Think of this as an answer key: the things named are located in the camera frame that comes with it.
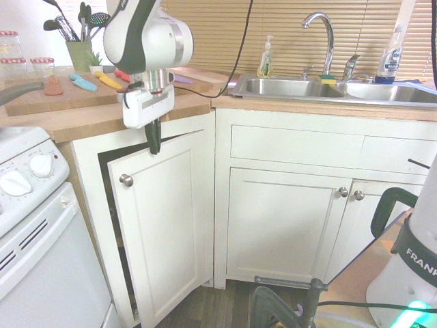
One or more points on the clear dish soap bottle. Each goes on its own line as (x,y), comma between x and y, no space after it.
(391,58)

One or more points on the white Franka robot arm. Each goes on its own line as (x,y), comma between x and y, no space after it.
(150,37)

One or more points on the blue knife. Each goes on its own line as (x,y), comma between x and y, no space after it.
(83,82)

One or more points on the purple knife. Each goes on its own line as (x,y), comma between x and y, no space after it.
(184,79)

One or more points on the chrome faucet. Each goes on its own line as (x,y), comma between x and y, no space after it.
(327,41)

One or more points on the silver cabinet door knob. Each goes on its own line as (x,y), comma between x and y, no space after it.
(126,180)
(343,191)
(358,195)

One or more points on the wooden cutting board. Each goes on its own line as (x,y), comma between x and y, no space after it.
(82,99)

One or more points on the black spatula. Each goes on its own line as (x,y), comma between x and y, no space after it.
(84,17)

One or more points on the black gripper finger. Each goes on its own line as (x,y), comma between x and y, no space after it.
(159,135)
(152,141)

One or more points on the light wood plank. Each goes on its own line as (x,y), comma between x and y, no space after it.
(205,80)

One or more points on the glass jar red lid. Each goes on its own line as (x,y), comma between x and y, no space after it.
(12,70)
(42,67)
(8,44)

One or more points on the white under sink door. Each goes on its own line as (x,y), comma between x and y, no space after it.
(362,222)
(283,229)

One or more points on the white stove knob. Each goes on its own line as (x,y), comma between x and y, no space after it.
(41,165)
(15,182)

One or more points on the white corner cabinet frame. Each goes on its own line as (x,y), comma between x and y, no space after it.
(85,164)

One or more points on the white cabinet door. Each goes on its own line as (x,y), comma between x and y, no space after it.
(164,222)

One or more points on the yellow green sponge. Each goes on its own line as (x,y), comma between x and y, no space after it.
(326,80)

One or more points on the white kitchen stove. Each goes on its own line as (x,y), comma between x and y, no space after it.
(44,256)

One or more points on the metal whisk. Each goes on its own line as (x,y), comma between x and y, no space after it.
(67,29)

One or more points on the black ladle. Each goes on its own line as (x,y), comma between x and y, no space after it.
(51,24)

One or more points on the yellow knife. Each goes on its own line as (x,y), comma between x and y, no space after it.
(109,81)

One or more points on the grey metal clamp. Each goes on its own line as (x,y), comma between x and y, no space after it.
(314,300)

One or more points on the green utensil holder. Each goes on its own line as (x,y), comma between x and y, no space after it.
(79,56)

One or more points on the red knife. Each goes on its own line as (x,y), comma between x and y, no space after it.
(122,75)

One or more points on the window blinds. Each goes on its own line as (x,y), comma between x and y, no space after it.
(290,34)

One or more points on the stainless steel sink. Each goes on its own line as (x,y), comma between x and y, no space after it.
(293,87)

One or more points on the orange knife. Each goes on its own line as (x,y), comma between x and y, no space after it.
(53,88)

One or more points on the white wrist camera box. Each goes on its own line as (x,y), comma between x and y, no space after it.
(120,97)

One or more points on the white under sink cabinet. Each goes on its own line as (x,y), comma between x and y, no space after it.
(290,147)

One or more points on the black slotted spoon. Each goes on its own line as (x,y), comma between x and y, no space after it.
(100,17)

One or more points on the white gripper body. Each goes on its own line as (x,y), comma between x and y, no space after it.
(147,107)

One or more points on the small succulent white pot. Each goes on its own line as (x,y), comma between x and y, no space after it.
(95,66)

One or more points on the yellow hand soap bottle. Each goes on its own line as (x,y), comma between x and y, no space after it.
(266,63)

